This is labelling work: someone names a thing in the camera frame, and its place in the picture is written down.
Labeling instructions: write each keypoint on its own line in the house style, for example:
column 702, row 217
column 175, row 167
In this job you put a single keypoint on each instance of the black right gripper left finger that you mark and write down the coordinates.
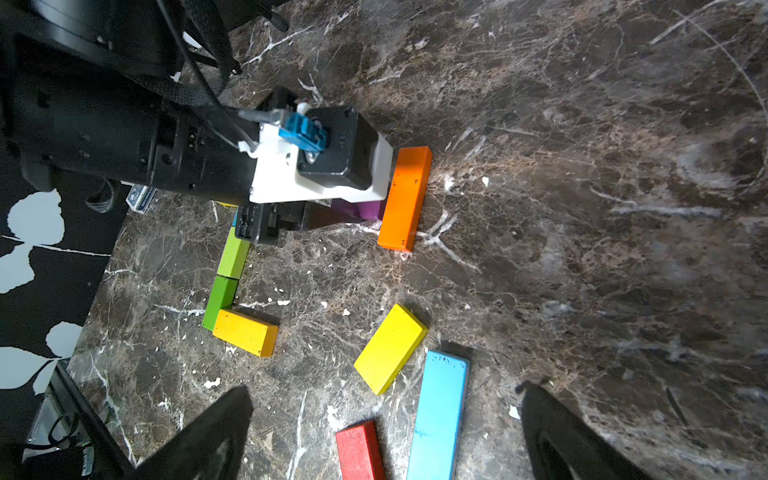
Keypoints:
column 210, row 447

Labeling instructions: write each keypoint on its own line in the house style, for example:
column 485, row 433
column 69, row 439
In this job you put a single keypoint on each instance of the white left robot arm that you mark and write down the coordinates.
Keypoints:
column 99, row 94

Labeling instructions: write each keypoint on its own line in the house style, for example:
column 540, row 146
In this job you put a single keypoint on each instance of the orange block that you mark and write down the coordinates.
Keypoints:
column 405, row 200

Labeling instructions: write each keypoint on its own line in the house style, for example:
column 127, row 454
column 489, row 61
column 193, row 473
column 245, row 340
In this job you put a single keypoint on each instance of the red block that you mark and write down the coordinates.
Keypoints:
column 359, row 452

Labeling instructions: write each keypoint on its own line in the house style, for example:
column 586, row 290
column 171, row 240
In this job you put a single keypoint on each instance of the purple block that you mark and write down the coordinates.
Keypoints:
column 371, row 210

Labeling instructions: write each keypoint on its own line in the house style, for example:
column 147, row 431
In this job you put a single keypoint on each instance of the long yellow block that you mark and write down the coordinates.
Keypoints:
column 250, row 334

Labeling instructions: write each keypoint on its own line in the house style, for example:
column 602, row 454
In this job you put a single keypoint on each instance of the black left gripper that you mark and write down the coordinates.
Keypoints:
column 262, row 223

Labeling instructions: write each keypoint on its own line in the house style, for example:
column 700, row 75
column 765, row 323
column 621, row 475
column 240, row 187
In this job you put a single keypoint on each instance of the green block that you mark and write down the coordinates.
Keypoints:
column 221, row 297

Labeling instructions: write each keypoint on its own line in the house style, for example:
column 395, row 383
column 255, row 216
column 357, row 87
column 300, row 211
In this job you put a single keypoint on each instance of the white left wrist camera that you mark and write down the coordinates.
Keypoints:
column 317, row 154

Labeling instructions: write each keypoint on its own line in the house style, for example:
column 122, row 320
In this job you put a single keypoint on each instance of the pale yellow block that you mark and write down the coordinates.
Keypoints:
column 233, row 259

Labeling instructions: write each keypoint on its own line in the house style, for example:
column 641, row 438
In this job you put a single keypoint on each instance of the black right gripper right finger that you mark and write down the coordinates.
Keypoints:
column 561, row 446

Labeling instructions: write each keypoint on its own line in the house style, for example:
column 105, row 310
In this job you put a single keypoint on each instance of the light blue block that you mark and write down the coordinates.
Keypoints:
column 437, row 425

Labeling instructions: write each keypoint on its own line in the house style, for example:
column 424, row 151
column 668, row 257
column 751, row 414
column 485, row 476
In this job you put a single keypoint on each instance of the small yellow block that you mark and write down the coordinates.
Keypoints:
column 390, row 348

